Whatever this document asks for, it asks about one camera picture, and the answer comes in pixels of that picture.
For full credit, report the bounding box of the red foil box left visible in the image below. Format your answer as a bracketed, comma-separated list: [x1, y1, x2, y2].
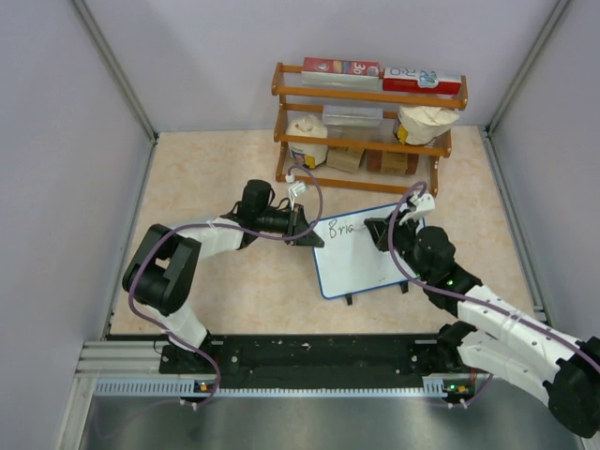
[301, 57, 380, 78]

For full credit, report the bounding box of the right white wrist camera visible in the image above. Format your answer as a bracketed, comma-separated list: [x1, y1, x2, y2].
[398, 193, 435, 225]

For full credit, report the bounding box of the white bag right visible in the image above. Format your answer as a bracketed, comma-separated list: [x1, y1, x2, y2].
[393, 105, 459, 145]

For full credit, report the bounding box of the wooden three tier rack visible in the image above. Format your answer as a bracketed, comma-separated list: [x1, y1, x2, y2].
[271, 62, 469, 196]

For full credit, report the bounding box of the red white box right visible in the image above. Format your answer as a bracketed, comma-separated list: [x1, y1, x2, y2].
[382, 67, 462, 96]

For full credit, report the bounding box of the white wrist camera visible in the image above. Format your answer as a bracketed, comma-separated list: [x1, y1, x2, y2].
[398, 193, 435, 225]
[285, 173, 308, 209]

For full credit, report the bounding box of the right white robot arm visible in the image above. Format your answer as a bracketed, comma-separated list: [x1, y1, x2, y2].
[365, 217, 599, 439]

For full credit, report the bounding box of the white bag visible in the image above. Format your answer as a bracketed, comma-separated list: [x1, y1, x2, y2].
[286, 114, 329, 170]
[393, 105, 459, 145]

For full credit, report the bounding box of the grey cable duct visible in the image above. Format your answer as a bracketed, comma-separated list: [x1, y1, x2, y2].
[93, 372, 474, 399]

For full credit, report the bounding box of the blue framed whiteboard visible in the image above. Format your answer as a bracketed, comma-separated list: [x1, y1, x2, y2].
[313, 203, 408, 300]

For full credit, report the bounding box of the clear plastic box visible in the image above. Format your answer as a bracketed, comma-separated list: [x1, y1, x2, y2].
[322, 105, 383, 128]

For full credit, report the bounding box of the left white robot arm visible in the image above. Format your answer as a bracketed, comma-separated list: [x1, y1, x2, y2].
[122, 175, 324, 372]

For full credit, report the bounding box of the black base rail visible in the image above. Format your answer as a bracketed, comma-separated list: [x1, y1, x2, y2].
[159, 334, 478, 389]

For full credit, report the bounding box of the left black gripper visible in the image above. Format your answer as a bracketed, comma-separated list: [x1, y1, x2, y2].
[257, 203, 323, 248]

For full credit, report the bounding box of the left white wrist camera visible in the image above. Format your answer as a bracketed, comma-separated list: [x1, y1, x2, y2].
[285, 173, 308, 209]

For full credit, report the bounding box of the brown cardboard box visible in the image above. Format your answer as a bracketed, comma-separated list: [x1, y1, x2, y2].
[326, 146, 365, 173]

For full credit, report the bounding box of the white bag left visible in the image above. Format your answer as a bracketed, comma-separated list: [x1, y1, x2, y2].
[286, 114, 329, 170]

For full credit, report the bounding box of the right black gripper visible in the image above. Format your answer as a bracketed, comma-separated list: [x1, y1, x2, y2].
[367, 208, 431, 282]

